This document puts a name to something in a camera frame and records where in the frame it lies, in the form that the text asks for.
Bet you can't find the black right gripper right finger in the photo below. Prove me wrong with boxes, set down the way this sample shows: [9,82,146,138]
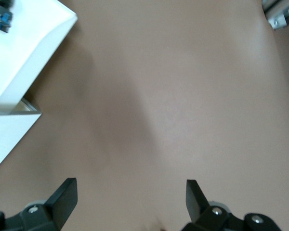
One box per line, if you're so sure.
[180,180,282,231]

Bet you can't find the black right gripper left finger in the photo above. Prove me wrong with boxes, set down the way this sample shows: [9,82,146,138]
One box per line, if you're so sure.
[0,178,78,231]

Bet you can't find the green push button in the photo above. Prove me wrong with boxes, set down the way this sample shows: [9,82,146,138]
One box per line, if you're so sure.
[0,0,14,33]

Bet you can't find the aluminium table frame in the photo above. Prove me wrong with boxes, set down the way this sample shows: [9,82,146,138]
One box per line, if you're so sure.
[262,0,289,31]

